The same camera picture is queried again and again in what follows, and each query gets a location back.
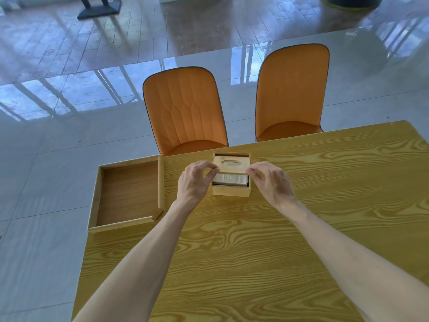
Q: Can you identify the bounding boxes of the dark round object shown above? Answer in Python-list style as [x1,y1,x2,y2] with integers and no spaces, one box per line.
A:
[320,0,383,11]

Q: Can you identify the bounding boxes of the white tissue pack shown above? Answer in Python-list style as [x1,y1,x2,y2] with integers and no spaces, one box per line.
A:
[213,173,249,188]

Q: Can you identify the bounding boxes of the person's left hand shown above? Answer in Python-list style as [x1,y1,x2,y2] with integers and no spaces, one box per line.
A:
[177,160,220,213]

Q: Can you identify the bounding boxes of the person's right forearm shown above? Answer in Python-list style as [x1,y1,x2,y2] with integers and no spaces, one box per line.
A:
[279,199,429,322]

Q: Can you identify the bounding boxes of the orange chair with plain back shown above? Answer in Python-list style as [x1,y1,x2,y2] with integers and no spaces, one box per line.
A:
[254,43,330,143]

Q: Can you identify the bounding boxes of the wooden tray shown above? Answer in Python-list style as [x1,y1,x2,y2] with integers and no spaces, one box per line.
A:
[87,155,165,234]

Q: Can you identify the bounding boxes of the orange chair with stitched back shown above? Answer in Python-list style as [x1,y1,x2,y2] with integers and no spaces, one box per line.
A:
[142,66,229,157]

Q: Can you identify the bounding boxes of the person's left forearm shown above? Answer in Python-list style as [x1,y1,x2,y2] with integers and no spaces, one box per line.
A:
[72,200,199,322]

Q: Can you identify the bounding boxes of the wooden lid with oval hole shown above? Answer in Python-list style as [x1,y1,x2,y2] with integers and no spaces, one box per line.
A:
[213,155,251,175]

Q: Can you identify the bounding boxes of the wooden tissue box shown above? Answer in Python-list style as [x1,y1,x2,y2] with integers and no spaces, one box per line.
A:
[211,152,251,198]

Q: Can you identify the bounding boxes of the black stand base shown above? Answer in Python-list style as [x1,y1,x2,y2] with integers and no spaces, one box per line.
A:
[77,0,122,21]

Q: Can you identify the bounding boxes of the person's right hand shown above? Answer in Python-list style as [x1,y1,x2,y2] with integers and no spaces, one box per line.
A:
[246,161,297,212]

